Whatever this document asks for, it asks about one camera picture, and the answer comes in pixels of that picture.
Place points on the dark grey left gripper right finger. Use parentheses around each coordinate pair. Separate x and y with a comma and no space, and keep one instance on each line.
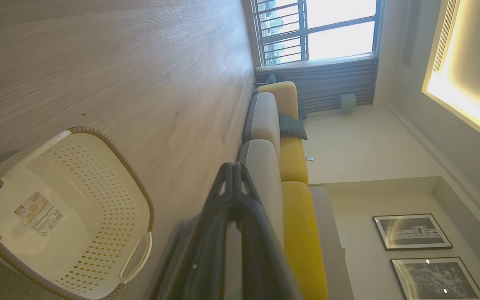
(261,258)

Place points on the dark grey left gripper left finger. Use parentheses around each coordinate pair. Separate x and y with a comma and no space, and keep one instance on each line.
(206,250)

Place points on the cream perforated laundry basket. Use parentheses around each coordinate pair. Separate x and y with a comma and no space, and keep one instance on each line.
(77,216)

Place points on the yellow beige armless sofa section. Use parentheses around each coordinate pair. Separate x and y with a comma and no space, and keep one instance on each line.
(302,233)

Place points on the dark grey throw cushion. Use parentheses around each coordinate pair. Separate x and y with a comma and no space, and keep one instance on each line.
(292,127)

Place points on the yellow beige sofa with armrest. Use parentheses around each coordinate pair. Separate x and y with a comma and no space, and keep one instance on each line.
(263,116)

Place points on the small framed monochrome picture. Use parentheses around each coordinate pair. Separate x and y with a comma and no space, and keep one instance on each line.
(411,231)

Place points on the barcode label sticker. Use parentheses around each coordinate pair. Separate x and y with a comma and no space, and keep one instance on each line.
(39,213)

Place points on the large framed monochrome picture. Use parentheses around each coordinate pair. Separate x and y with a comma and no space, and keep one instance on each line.
(436,279)

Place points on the grey curtain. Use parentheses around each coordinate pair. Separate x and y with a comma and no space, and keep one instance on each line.
(331,83)

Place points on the window with metal railing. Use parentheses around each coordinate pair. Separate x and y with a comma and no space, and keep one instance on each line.
(319,29)

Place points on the white linear air vent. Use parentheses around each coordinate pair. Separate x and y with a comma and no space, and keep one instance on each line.
(446,33)

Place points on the pale green wall device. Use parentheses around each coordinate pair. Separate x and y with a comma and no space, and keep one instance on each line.
(348,102)

